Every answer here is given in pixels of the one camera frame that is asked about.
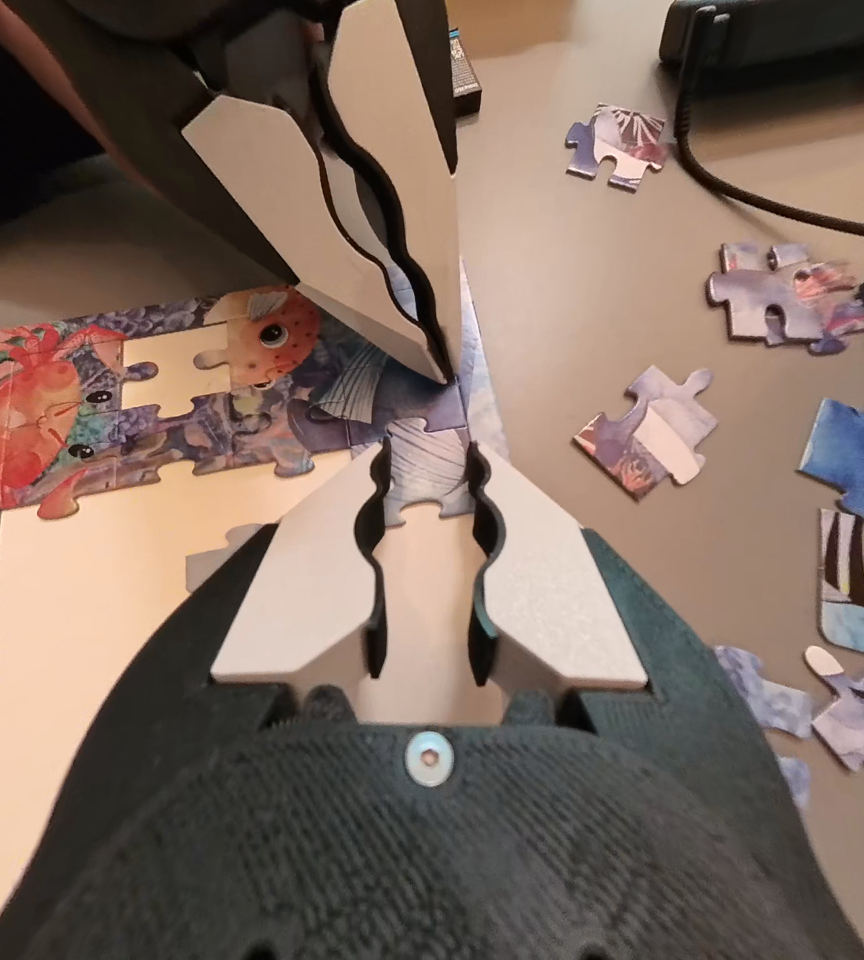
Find puzzle pieces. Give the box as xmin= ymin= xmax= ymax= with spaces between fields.
xmin=565 ymin=103 xmax=864 ymax=875

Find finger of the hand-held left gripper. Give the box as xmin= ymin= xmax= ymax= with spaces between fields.
xmin=180 ymin=93 xmax=454 ymax=385
xmin=325 ymin=0 xmax=466 ymax=380

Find black cable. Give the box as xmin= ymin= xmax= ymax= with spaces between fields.
xmin=673 ymin=11 xmax=864 ymax=246

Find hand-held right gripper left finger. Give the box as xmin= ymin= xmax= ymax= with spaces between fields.
xmin=210 ymin=438 xmax=392 ymax=685

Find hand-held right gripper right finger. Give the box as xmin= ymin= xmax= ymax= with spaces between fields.
xmin=465 ymin=441 xmax=652 ymax=693

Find partly assembled jigsaw puzzle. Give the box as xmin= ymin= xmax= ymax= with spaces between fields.
xmin=0 ymin=288 xmax=509 ymax=834

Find small black box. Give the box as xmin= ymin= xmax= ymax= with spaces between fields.
xmin=447 ymin=28 xmax=487 ymax=119

